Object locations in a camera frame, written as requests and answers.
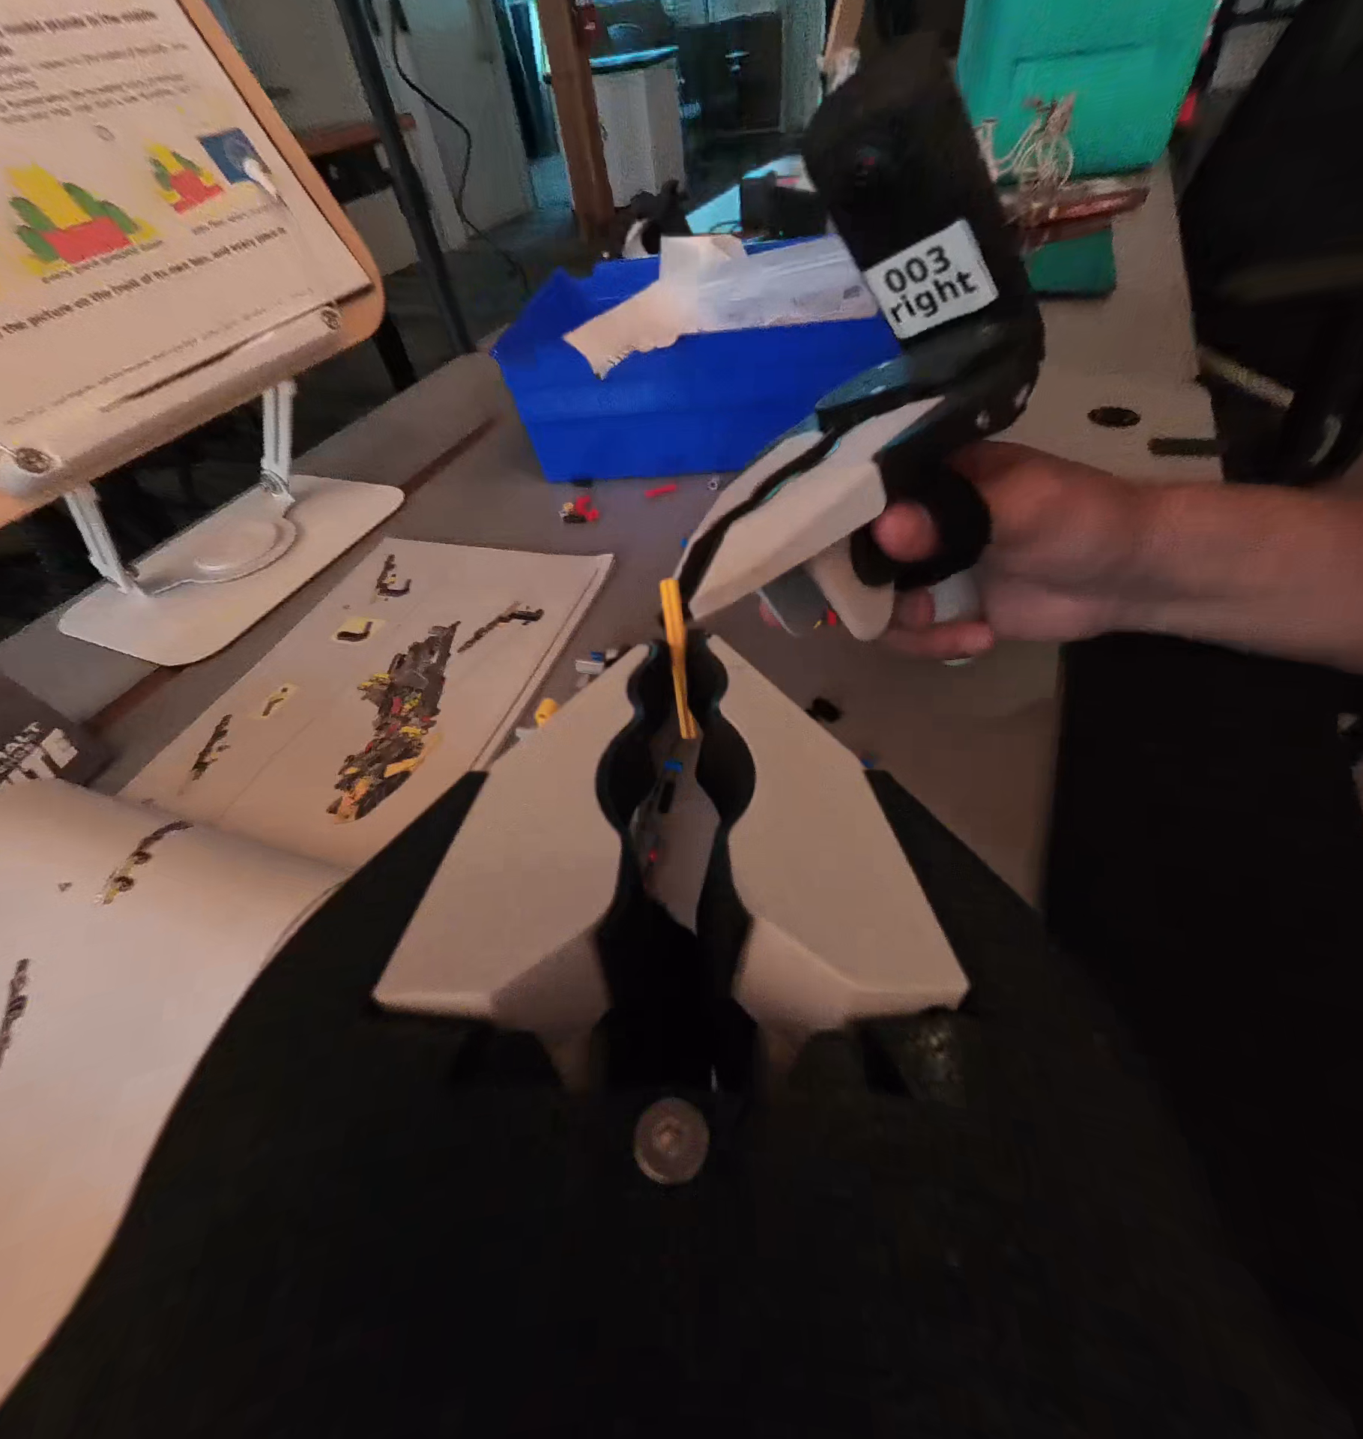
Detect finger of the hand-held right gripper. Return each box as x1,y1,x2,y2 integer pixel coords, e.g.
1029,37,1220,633
679,434,840,570
683,405,950,623

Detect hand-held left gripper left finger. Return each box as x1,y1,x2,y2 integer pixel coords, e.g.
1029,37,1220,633
372,644,666,1083

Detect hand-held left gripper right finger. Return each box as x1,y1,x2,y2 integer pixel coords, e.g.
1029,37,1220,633
693,636,971,1068

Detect yellow lego axle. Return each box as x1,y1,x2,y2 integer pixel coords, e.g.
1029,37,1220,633
658,579,700,745

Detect lego instruction booklet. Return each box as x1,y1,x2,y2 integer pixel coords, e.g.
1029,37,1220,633
0,539,614,1407

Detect lego set box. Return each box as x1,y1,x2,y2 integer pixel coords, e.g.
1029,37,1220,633
0,648,114,812

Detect person's right hand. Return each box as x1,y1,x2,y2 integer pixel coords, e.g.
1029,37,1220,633
761,442,1157,665

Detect blue plastic bin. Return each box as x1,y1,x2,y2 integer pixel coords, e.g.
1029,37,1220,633
490,236,901,486

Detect crumpled white paper bags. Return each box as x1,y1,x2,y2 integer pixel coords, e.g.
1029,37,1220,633
563,236,874,379

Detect white cabinet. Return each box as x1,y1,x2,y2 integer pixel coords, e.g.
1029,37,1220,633
592,50,685,211

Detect black perforated panel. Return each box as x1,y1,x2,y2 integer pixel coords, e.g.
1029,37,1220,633
1040,636,1363,1439

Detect black office chair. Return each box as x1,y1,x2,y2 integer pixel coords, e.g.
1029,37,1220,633
1181,0,1363,487

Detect white document stand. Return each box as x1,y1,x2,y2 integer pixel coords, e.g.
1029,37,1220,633
0,0,406,669

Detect white string bundle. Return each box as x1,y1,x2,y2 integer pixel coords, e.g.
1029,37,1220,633
973,96,1088,195

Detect wooden support post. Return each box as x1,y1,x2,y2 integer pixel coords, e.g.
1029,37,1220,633
534,0,616,243

